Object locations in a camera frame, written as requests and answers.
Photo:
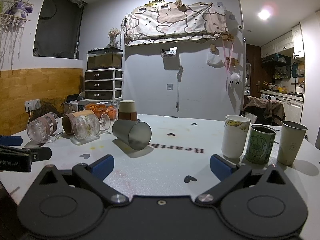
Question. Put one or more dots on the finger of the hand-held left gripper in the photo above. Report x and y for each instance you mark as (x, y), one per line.
(11, 140)
(37, 153)

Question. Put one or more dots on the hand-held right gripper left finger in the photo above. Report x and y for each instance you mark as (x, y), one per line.
(103, 166)

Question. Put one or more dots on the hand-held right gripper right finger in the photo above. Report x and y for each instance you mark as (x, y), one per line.
(220, 167)

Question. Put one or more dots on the grey metal cup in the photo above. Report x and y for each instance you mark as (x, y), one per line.
(132, 134)

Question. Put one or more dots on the white printed cup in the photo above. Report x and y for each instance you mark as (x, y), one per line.
(233, 140)

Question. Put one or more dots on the green printed cup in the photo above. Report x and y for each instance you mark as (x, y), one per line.
(260, 146)

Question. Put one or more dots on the brown cylindrical cup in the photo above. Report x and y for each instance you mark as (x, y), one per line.
(72, 121)

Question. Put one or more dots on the brown paper cup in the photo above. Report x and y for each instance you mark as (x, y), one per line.
(127, 110)

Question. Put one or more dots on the beige tall cup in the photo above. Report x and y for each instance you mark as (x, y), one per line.
(291, 145)

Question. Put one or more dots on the clear glass mug brown band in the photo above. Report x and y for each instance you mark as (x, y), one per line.
(43, 127)

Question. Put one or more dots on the clear ribbed goblet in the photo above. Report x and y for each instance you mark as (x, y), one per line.
(86, 127)

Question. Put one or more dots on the clear box of orange snacks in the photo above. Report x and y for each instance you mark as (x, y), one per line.
(103, 110)

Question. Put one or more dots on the chair with draped clothes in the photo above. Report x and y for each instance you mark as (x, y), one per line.
(265, 110)

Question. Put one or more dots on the white plastic drawer unit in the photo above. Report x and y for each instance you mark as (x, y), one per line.
(103, 83)

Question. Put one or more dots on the washing machine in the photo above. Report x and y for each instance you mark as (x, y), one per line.
(268, 97)

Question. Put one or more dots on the white plush sheep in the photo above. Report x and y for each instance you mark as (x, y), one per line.
(235, 78)

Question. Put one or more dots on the brown door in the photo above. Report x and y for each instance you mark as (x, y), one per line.
(253, 70)

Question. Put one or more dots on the glass fish tank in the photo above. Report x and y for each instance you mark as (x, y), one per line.
(103, 60)

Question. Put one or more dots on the white hanging bag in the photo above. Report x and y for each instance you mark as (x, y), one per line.
(214, 60)

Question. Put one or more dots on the pink hanging ribbon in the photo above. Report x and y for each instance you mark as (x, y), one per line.
(228, 60)

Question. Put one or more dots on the purple plush toy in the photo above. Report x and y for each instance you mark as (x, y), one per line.
(18, 8)

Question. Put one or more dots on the dried flower bouquet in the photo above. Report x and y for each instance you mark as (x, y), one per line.
(113, 33)

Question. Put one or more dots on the white kitchen cabinets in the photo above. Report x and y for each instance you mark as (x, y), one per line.
(282, 45)

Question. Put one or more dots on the printed blanket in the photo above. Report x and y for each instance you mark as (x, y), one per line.
(175, 22)

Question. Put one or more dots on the ceiling spotlight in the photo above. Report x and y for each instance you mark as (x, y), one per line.
(264, 14)

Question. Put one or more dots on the gold crown decoration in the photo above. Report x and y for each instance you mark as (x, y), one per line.
(153, 2)

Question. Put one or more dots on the white wall socket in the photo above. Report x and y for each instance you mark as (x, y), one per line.
(32, 104)

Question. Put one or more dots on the square wall hook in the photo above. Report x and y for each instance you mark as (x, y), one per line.
(169, 86)

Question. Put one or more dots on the macrame wall hanging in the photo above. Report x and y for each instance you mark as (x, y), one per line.
(10, 30)

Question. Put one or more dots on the clear wall shelf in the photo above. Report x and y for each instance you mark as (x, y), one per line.
(169, 53)

